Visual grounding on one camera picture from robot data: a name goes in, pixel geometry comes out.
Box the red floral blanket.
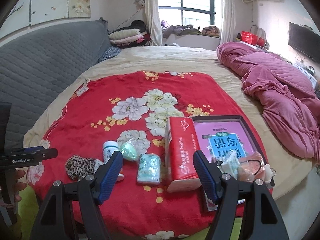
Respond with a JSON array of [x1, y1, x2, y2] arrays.
[[27, 71, 246, 239]]

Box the wall painting panels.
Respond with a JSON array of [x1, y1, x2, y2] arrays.
[[1, 0, 91, 37]]

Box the white curtain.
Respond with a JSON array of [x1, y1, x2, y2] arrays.
[[220, 0, 236, 43], [144, 0, 162, 46]]

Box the blue patterned pillow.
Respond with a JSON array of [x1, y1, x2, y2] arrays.
[[98, 47, 121, 63]]

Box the grey quilted headboard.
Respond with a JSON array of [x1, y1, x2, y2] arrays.
[[1, 18, 111, 148]]

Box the dark shallow box tray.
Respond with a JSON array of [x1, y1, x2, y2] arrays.
[[191, 114, 276, 212]]

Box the green floral tissue pack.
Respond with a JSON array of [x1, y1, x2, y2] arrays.
[[137, 153, 161, 185]]

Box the folded blankets stack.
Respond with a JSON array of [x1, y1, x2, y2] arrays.
[[108, 20, 151, 49]]

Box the clothes on window sill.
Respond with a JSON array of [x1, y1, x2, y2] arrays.
[[162, 24, 220, 38]]

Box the red tissue pack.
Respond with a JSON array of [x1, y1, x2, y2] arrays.
[[164, 117, 201, 193]]

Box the left white curtain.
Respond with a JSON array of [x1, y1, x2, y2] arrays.
[[144, 0, 162, 46]]

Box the right white curtain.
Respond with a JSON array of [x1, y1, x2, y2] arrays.
[[220, 0, 236, 43]]

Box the beige bed sheet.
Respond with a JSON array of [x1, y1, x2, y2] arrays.
[[23, 47, 315, 199]]

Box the pink quilted duvet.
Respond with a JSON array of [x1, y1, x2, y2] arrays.
[[216, 42, 319, 162]]

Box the leopard print cloth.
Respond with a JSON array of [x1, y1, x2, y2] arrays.
[[65, 155, 95, 180]]

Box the white supplement bottle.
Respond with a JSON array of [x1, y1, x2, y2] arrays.
[[102, 140, 125, 182]]

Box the plush bear pink dress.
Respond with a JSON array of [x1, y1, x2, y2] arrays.
[[264, 164, 276, 184]]

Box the green item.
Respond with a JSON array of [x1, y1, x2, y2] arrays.
[[119, 141, 138, 161]]

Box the person's left hand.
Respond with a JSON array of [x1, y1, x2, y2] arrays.
[[3, 169, 27, 206]]

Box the black wall television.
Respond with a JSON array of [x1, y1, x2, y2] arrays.
[[288, 22, 319, 63]]

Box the red gift bags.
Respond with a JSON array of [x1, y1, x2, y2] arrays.
[[241, 24, 267, 47]]

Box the pink book in tray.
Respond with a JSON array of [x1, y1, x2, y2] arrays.
[[194, 119, 257, 162]]

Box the small white tissue pack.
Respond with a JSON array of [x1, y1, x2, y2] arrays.
[[220, 150, 240, 179]]

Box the window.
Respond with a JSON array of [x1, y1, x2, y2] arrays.
[[158, 0, 215, 28]]

